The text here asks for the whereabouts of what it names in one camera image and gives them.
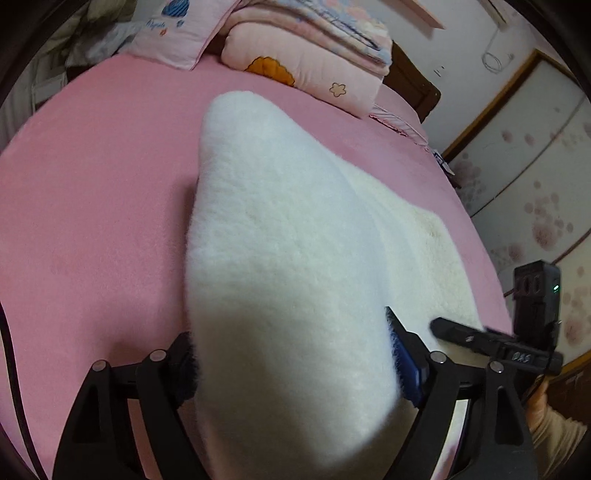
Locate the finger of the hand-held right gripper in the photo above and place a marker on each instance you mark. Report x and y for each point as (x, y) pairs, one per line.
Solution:
(480, 344)

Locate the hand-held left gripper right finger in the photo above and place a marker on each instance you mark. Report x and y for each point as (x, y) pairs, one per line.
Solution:
(408, 364)

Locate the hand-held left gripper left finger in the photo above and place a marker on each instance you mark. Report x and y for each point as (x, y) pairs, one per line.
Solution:
(171, 369)

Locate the white fleece garment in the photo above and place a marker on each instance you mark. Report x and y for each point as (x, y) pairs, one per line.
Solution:
(286, 277)

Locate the person's right forearm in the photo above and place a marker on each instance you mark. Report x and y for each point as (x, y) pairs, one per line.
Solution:
(561, 434)

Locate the pile of grey clothes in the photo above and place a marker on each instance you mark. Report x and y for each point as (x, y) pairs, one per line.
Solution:
(99, 32)

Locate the floral wardrobe door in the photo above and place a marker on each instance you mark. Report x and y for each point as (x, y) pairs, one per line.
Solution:
(540, 184)

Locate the pink bed sheet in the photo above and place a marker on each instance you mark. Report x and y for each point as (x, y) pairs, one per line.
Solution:
(92, 221)

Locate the pink frilled pillowcase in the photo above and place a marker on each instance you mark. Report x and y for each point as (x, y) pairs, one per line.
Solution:
(397, 122)

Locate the brown wooden headboard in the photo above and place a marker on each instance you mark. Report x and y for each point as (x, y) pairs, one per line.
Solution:
(413, 85)

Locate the folded pink quilt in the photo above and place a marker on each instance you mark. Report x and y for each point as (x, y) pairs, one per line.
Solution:
(314, 60)

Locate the pink printed pillow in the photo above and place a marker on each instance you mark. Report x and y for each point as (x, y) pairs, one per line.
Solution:
(180, 32)

